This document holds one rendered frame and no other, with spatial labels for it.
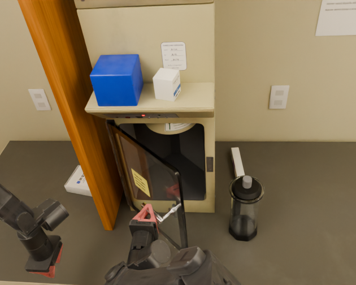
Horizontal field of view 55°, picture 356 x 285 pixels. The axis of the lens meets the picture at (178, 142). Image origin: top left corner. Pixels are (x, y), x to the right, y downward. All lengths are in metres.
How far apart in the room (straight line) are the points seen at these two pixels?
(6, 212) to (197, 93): 0.53
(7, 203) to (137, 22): 0.51
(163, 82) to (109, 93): 0.13
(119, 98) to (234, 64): 0.66
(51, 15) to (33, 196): 0.86
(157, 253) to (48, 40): 0.55
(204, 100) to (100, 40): 0.29
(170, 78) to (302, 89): 0.78
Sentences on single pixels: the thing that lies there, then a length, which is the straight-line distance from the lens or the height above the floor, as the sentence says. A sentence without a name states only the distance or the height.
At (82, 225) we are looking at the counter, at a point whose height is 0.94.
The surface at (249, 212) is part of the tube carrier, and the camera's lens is 1.12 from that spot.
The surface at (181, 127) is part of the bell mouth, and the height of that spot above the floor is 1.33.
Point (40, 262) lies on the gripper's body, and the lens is 1.01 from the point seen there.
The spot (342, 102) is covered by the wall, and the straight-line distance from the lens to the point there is 1.57.
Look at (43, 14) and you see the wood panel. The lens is 0.85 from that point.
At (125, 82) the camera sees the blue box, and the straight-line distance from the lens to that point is 0.81.
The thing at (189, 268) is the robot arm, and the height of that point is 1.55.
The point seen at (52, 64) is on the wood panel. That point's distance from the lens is 0.87.
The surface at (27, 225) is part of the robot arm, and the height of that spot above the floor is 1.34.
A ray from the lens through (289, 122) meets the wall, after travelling 1.58.
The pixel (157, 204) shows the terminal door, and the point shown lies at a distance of 1.05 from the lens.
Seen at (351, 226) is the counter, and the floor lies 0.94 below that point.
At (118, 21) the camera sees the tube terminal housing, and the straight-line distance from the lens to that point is 0.86.
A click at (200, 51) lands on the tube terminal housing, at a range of 0.87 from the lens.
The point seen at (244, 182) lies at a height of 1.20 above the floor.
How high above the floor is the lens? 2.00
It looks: 42 degrees down
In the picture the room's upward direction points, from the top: 6 degrees counter-clockwise
